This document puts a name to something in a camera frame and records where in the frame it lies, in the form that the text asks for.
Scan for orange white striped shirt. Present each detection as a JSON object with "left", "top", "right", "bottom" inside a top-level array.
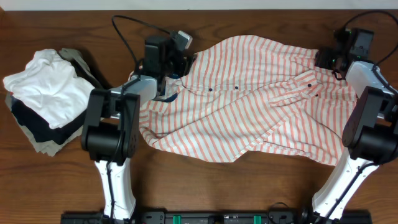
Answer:
[{"left": 139, "top": 35, "right": 357, "bottom": 166}]

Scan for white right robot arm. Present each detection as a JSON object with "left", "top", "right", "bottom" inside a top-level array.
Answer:
[{"left": 298, "top": 47, "right": 397, "bottom": 223}]

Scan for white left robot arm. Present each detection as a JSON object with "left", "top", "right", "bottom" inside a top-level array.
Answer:
[{"left": 81, "top": 49, "right": 197, "bottom": 223}]

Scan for white folded shirt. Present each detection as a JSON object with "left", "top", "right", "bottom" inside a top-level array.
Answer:
[{"left": 3, "top": 49, "right": 94, "bottom": 129}]

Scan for black folded garment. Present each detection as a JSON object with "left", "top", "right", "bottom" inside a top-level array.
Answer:
[{"left": 11, "top": 58, "right": 103, "bottom": 146}]

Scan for beige folded garment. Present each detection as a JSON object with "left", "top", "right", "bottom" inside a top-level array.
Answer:
[{"left": 6, "top": 48, "right": 104, "bottom": 156}]

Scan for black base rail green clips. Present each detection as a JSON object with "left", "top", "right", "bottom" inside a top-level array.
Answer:
[{"left": 60, "top": 205, "right": 373, "bottom": 224}]

